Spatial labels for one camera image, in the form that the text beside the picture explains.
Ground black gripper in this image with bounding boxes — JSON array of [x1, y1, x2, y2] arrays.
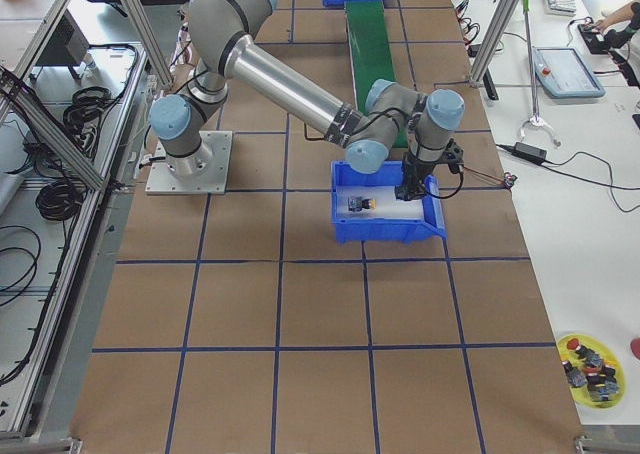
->
[[394, 146, 463, 201]]

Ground yellow push button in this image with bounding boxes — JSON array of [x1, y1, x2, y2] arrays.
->
[[347, 196, 376, 213]]

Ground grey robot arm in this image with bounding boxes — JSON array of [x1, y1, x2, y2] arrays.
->
[[149, 0, 465, 201]]

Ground yellow plate of buttons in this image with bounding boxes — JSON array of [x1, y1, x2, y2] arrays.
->
[[556, 333, 626, 409]]

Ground white foam pad right bin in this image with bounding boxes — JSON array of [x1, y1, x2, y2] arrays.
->
[[334, 186, 424, 220]]

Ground right blue plastic bin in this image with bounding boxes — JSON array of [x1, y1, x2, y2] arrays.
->
[[331, 161, 447, 243]]

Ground black power brick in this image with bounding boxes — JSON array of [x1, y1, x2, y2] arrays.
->
[[512, 142, 547, 165]]

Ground green conveyor belt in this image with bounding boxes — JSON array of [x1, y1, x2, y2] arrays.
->
[[344, 0, 409, 148]]

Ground teach pendant tablet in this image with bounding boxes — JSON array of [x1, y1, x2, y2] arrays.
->
[[532, 47, 605, 99]]

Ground red orange wires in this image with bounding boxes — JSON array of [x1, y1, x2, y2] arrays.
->
[[459, 166, 516, 190]]

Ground green handled grabber stick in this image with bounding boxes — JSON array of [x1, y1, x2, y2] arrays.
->
[[519, 0, 561, 147]]

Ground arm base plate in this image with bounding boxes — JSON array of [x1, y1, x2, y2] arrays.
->
[[146, 130, 233, 195]]

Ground aluminium profile post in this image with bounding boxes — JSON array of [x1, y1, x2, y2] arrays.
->
[[469, 0, 520, 87]]

